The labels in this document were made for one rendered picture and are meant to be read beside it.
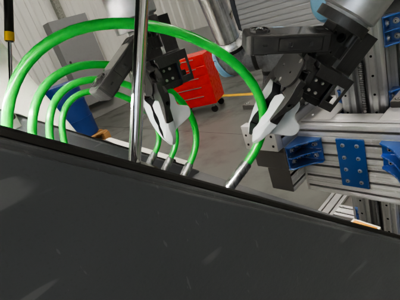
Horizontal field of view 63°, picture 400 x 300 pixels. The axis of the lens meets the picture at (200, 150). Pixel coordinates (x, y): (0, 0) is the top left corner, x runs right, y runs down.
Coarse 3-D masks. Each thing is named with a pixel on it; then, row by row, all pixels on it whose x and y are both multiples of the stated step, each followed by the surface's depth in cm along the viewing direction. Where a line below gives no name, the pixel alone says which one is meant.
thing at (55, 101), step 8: (72, 80) 63; (80, 80) 63; (88, 80) 64; (64, 88) 61; (72, 88) 62; (128, 88) 69; (56, 96) 61; (56, 104) 61; (48, 112) 60; (48, 120) 60; (48, 128) 61; (48, 136) 61; (176, 136) 77; (176, 144) 78; (168, 160) 77; (168, 168) 77
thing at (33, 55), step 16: (64, 32) 40; (80, 32) 41; (160, 32) 43; (176, 32) 43; (192, 32) 44; (32, 48) 40; (48, 48) 40; (208, 48) 45; (32, 64) 41; (240, 64) 47; (16, 80) 40; (16, 96) 41; (256, 96) 49; (256, 144) 52
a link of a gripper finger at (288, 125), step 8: (280, 96) 46; (272, 104) 48; (296, 104) 47; (272, 112) 47; (288, 112) 48; (264, 120) 48; (280, 120) 48; (288, 120) 49; (256, 128) 50; (264, 128) 48; (272, 128) 48; (280, 128) 49; (288, 128) 49; (296, 128) 50; (256, 136) 50; (264, 136) 50
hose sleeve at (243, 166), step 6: (240, 162) 53; (246, 162) 52; (240, 168) 52; (246, 168) 52; (234, 174) 53; (240, 174) 52; (228, 180) 53; (234, 180) 52; (240, 180) 53; (228, 186) 53; (234, 186) 53
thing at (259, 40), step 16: (256, 32) 42; (272, 32) 43; (288, 32) 43; (304, 32) 42; (320, 32) 42; (256, 48) 42; (272, 48) 42; (288, 48) 42; (304, 48) 43; (320, 48) 43
